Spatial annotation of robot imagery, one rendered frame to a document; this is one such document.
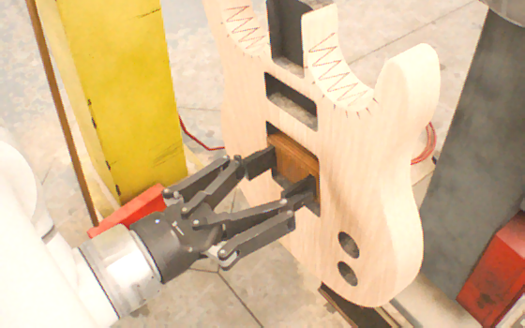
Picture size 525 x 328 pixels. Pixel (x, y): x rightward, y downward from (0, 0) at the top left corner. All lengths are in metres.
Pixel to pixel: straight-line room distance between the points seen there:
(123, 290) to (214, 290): 1.15
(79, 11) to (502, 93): 0.97
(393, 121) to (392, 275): 0.20
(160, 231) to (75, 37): 0.90
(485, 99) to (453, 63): 1.58
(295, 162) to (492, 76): 0.47
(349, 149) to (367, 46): 2.04
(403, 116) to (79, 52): 1.07
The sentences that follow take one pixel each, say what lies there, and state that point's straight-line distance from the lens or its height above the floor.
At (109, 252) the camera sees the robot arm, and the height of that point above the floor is 1.04.
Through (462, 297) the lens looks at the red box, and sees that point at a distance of 1.35.
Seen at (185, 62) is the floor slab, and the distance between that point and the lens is 2.44.
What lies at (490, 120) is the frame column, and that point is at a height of 0.84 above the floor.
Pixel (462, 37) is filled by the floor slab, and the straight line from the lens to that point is 2.78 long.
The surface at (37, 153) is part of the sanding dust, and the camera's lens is 2.20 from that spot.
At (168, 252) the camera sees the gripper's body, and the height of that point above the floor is 1.03.
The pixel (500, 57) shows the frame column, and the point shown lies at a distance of 0.95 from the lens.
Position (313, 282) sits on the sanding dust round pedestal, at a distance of 1.69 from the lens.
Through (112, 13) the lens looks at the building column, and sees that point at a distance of 1.39.
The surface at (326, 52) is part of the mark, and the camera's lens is 0.54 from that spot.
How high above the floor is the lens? 1.49
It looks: 49 degrees down
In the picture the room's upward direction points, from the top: straight up
